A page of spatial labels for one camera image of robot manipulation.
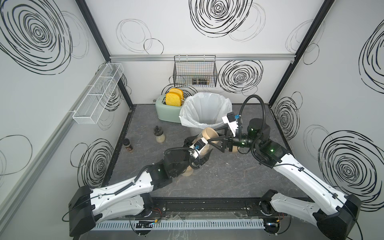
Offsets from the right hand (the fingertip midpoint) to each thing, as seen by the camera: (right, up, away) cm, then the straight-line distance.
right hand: (211, 137), depth 62 cm
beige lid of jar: (-1, +2, +2) cm, 2 cm away
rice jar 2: (-2, -6, +3) cm, 7 cm away
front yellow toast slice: (-21, +20, +35) cm, 46 cm away
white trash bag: (-4, +13, +31) cm, 34 cm away
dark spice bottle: (-47, -7, +25) cm, 54 cm away
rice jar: (-10, -19, +12) cm, 25 cm away
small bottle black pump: (-30, -1, +29) cm, 41 cm away
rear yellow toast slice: (-18, +26, +35) cm, 47 cm away
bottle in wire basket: (-4, +30, +27) cm, 40 cm away
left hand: (-3, -3, +5) cm, 6 cm away
